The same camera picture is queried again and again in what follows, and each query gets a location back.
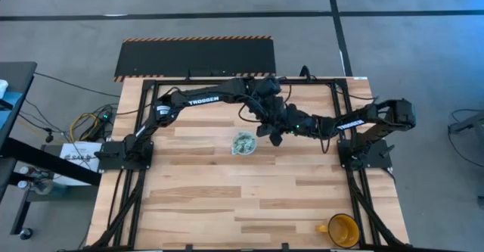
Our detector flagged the yellow cable coil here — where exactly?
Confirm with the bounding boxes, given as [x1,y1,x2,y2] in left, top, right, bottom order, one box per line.
[69,111,98,142]

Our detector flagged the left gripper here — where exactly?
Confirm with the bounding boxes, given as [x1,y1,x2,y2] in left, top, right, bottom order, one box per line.
[256,95,288,148]

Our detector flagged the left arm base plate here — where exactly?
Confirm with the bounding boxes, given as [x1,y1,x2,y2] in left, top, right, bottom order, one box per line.
[94,141,154,172]

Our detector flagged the black box device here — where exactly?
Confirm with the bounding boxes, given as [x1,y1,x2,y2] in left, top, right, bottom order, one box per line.
[187,68,228,78]

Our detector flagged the black side desk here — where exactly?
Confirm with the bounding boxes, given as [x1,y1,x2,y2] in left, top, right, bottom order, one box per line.
[0,61,103,241]

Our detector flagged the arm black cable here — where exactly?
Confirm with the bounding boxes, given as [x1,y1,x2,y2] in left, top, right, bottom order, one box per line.
[287,83,379,154]
[150,86,265,124]

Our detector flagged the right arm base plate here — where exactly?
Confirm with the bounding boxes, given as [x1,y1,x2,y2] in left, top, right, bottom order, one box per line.
[337,136,393,170]

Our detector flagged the green white sweetener packet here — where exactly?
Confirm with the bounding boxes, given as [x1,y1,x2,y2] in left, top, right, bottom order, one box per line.
[241,132,258,151]
[232,138,247,156]

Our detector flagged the clear plastic cup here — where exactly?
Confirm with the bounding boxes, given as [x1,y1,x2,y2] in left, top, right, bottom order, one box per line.
[231,130,259,157]

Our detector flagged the yellow mug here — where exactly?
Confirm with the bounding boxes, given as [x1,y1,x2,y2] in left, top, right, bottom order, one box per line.
[315,213,361,249]

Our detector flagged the blue flat item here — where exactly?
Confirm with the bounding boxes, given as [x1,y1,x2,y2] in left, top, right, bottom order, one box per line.
[0,91,24,130]

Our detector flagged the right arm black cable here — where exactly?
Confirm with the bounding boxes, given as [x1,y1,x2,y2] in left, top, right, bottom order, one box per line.
[287,83,379,154]

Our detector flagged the black equipment stand foot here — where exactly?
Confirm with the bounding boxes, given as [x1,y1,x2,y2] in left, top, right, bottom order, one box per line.
[448,110,484,135]

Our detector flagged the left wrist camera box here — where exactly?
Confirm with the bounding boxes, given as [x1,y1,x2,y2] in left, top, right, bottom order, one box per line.
[257,76,283,98]

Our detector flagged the thin black floor cable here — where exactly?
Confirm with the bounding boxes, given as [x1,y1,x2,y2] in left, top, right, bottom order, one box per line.
[33,71,122,98]

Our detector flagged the black power supply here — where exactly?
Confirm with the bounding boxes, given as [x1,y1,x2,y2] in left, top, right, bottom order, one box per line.
[88,106,116,142]

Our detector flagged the black hazard-striped floor mat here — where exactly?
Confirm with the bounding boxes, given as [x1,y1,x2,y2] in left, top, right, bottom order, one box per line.
[113,35,277,83]

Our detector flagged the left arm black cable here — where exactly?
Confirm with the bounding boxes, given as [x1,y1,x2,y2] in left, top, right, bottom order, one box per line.
[150,86,265,124]

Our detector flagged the clear glass jar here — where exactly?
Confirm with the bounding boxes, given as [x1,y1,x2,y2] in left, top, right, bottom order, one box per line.
[32,178,54,196]

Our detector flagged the white printed paper sheet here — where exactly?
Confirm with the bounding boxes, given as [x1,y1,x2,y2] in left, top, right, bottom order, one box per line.
[56,141,103,187]

